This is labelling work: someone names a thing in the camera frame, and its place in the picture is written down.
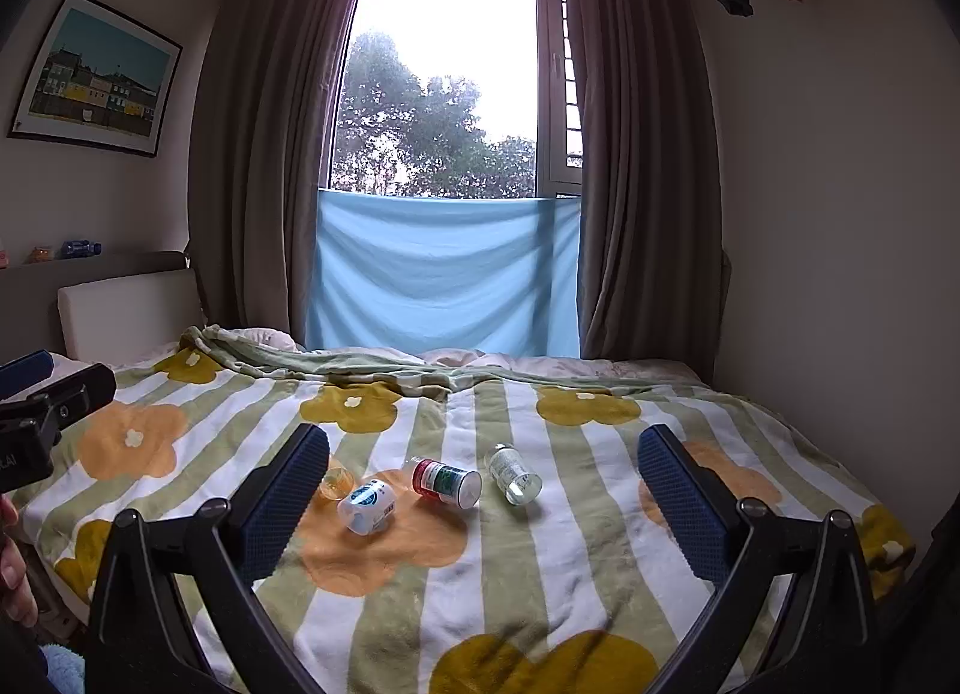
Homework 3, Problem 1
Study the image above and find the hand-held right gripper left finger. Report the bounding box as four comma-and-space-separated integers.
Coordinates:
86, 424, 331, 694

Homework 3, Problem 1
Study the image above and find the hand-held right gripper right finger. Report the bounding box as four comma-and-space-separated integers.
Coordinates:
637, 424, 883, 694

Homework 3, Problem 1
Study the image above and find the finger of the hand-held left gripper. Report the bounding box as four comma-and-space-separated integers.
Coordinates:
0, 351, 54, 399
30, 362, 118, 434

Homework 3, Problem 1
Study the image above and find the person's left hand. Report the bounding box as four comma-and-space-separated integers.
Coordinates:
0, 495, 39, 628

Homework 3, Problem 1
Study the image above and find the white bottle with blue label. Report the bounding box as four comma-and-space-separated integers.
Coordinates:
337, 479, 398, 537

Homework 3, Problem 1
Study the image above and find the white headboard cushion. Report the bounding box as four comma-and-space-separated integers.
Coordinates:
58, 268, 203, 360

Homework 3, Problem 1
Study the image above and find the grey headboard shelf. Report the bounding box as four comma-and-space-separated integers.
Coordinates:
0, 250, 190, 276

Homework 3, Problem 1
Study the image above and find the green fleece blanket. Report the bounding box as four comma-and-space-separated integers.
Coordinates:
180, 323, 706, 399

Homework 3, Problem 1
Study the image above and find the bottle with red green label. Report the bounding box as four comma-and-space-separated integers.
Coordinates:
405, 457, 483, 510

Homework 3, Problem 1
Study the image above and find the clear plastic bottle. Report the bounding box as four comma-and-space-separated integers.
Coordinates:
489, 443, 543, 506

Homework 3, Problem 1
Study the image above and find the striped flower print blanket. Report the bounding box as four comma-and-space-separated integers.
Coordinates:
15, 345, 917, 694

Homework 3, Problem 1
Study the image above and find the blue fluffy cloth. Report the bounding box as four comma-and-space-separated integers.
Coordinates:
37, 644, 89, 694

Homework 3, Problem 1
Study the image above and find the light blue cloth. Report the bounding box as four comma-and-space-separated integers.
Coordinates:
305, 188, 584, 359

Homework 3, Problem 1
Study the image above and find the brown curtain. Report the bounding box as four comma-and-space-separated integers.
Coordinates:
187, 0, 370, 354
574, 0, 727, 386

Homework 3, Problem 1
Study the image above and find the window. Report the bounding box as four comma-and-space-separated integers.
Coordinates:
328, 0, 587, 201

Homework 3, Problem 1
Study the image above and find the framed wall picture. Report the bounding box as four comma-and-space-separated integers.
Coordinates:
7, 0, 184, 159

